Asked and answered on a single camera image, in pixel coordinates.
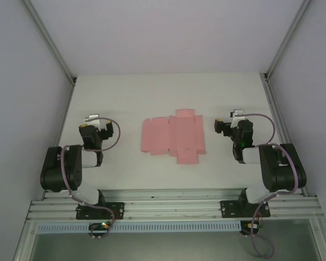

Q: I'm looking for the pink paper box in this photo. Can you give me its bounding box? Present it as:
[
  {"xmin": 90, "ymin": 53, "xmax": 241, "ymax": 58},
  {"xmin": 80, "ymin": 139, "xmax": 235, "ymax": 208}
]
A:
[{"xmin": 140, "ymin": 108, "xmax": 207, "ymax": 166}]

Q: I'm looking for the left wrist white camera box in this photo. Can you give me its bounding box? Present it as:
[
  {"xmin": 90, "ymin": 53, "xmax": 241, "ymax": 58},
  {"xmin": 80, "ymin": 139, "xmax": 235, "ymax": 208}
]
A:
[{"xmin": 83, "ymin": 114, "xmax": 101, "ymax": 128}]

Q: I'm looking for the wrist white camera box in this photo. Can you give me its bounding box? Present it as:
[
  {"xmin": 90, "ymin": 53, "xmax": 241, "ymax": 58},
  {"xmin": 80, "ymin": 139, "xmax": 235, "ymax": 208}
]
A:
[
  {"xmin": 83, "ymin": 114, "xmax": 101, "ymax": 128},
  {"xmin": 229, "ymin": 109, "xmax": 246, "ymax": 122}
]

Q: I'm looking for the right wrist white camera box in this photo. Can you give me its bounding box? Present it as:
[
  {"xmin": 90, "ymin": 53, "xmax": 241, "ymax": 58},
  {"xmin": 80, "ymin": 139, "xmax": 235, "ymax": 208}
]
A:
[{"xmin": 229, "ymin": 109, "xmax": 246, "ymax": 122}]

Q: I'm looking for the aluminium side rail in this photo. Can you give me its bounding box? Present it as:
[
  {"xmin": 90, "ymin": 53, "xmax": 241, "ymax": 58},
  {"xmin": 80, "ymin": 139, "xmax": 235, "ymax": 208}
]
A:
[
  {"xmin": 260, "ymin": 73, "xmax": 326, "ymax": 261},
  {"xmin": 12, "ymin": 78, "xmax": 77, "ymax": 261}
]

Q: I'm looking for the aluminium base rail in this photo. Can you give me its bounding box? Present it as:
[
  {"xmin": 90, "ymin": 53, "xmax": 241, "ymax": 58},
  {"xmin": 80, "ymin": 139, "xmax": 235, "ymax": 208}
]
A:
[{"xmin": 27, "ymin": 189, "xmax": 323, "ymax": 221}]

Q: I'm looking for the aluminium frame post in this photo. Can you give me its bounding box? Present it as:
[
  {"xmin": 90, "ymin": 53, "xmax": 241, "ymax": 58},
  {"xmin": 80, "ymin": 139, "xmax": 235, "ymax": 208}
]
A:
[
  {"xmin": 23, "ymin": 0, "xmax": 77, "ymax": 84},
  {"xmin": 263, "ymin": 0, "xmax": 313, "ymax": 81}
]

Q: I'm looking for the light blue slotted cable duct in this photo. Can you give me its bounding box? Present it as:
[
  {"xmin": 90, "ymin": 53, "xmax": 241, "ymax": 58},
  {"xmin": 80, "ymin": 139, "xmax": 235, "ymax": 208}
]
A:
[{"xmin": 36, "ymin": 220, "xmax": 242, "ymax": 234}]

